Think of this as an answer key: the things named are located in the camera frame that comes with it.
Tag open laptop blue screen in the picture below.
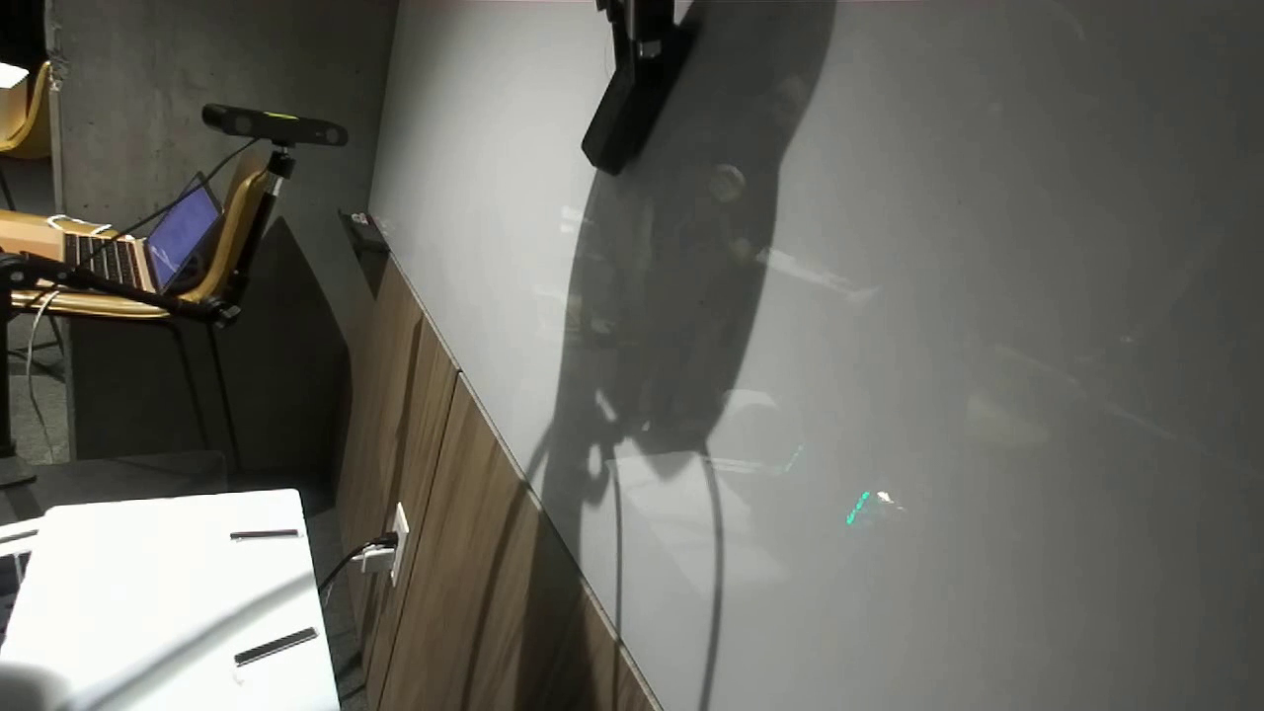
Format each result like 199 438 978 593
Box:
55 177 228 297

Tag black cabinet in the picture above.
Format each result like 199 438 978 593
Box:
62 214 353 480

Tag large white wall whiteboard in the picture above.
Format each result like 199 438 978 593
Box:
367 0 1264 711

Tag wooden wall panel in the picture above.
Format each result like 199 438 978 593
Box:
332 259 662 711

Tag white wall socket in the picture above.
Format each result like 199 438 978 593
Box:
383 503 416 583

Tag plug with black cable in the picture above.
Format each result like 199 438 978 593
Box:
311 537 398 599

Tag white hanging cable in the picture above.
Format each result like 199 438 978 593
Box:
20 284 66 456

